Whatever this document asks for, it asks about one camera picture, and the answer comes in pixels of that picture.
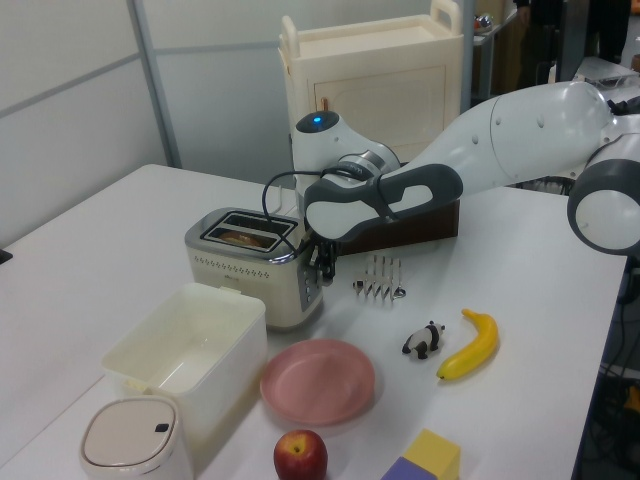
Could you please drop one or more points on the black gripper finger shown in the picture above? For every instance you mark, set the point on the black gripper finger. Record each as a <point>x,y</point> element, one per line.
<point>327,270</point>
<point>314,260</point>

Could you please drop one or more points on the yellow block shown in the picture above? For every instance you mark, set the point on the yellow block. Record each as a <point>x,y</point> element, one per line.
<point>435,447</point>

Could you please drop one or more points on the red apple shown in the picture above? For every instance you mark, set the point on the red apple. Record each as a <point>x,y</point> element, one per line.
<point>300,457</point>

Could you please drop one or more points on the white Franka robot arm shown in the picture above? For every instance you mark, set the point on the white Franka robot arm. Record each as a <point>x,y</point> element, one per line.
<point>525,130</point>

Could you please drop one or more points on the silver toast rack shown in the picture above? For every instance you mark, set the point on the silver toast rack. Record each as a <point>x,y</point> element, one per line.
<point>380,282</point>

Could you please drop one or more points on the yellow banana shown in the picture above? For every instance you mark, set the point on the yellow banana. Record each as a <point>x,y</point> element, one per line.
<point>475,350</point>

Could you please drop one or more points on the small cream trash can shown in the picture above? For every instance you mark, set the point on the small cream trash can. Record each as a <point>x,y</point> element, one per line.
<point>135,440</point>

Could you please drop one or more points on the cream wooden cabinet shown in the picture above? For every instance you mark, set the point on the cream wooden cabinet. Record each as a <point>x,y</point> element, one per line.
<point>380,65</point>

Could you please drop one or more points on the panda toy figure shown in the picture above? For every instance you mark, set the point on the panda toy figure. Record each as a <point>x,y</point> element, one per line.
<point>422,342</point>

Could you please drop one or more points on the dark brown wooden base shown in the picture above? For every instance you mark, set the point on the dark brown wooden base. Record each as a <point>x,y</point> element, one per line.
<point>425,225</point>

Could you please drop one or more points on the white rectangular plastic container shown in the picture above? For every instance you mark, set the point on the white rectangular plastic container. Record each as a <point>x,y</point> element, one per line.
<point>220,350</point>

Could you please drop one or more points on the purple block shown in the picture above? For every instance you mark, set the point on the purple block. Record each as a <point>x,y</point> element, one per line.
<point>407,471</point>

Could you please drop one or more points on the cream and chrome toaster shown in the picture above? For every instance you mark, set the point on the cream and chrome toaster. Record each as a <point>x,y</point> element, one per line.
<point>235,285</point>

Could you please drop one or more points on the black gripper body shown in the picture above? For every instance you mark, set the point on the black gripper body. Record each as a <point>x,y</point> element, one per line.
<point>324,246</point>

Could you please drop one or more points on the brown bread slice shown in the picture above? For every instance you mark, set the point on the brown bread slice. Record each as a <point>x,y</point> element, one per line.
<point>240,238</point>

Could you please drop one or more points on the pink plate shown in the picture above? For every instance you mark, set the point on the pink plate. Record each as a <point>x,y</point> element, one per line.
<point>317,382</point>

